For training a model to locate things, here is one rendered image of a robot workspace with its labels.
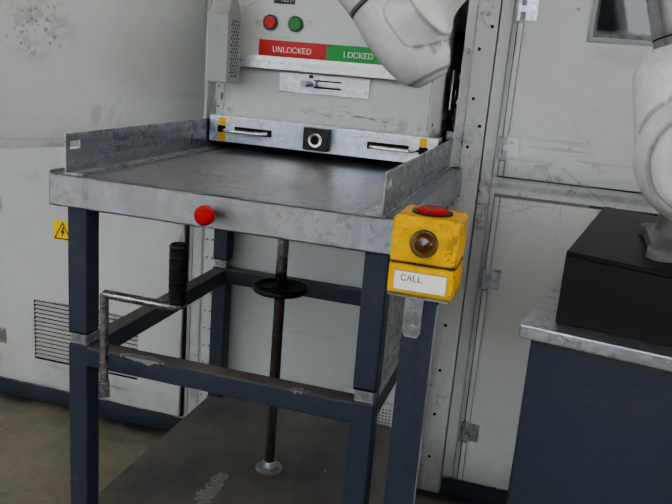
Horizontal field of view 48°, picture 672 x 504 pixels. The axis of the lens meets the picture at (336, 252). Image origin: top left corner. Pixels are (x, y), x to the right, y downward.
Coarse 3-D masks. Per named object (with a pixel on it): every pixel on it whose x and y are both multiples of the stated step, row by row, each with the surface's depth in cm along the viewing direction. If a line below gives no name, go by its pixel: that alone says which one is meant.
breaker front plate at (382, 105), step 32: (256, 0) 166; (320, 0) 162; (256, 32) 168; (288, 32) 166; (320, 32) 164; (352, 32) 162; (224, 96) 174; (256, 96) 171; (288, 96) 169; (320, 96) 167; (352, 96) 165; (384, 96) 163; (416, 96) 161; (352, 128) 166; (384, 128) 164; (416, 128) 162
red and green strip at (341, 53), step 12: (264, 48) 168; (276, 48) 167; (288, 48) 167; (300, 48) 166; (312, 48) 165; (324, 48) 164; (336, 48) 163; (348, 48) 163; (360, 48) 162; (336, 60) 164; (348, 60) 163; (360, 60) 162; (372, 60) 162
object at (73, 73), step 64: (0, 0) 149; (64, 0) 159; (128, 0) 169; (192, 0) 181; (0, 64) 152; (64, 64) 162; (128, 64) 173; (192, 64) 185; (0, 128) 155; (64, 128) 165
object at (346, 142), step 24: (216, 120) 174; (240, 120) 172; (264, 120) 171; (264, 144) 172; (288, 144) 170; (336, 144) 167; (360, 144) 165; (384, 144) 164; (408, 144) 162; (432, 144) 161
